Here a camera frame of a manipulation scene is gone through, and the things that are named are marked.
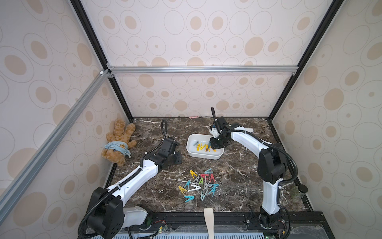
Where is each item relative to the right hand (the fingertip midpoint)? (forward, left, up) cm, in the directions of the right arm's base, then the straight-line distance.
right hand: (217, 145), depth 94 cm
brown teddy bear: (-8, +62, +3) cm, 62 cm away
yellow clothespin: (+1, +1, -7) cm, 7 cm away
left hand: (-12, +20, +5) cm, 24 cm away
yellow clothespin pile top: (-16, +15, -7) cm, 23 cm away
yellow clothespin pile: (+3, +8, -5) cm, 10 cm away
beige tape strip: (-40, +5, -8) cm, 41 cm away
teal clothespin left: (-23, +17, -7) cm, 29 cm away
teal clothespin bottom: (-30, +15, -8) cm, 35 cm away
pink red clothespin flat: (-17, +8, -7) cm, 20 cm away
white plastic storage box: (+4, +12, -7) cm, 14 cm away
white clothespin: (-24, +12, -8) cm, 28 cm away
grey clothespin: (+6, +14, -6) cm, 16 cm away
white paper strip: (+21, -26, -8) cm, 34 cm away
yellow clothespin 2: (-26, +20, -7) cm, 34 cm away
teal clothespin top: (-14, +6, -7) cm, 17 cm away
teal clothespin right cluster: (-25, +3, -7) cm, 26 cm away
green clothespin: (-21, +10, -7) cm, 24 cm away
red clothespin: (-18, +4, -7) cm, 20 cm away
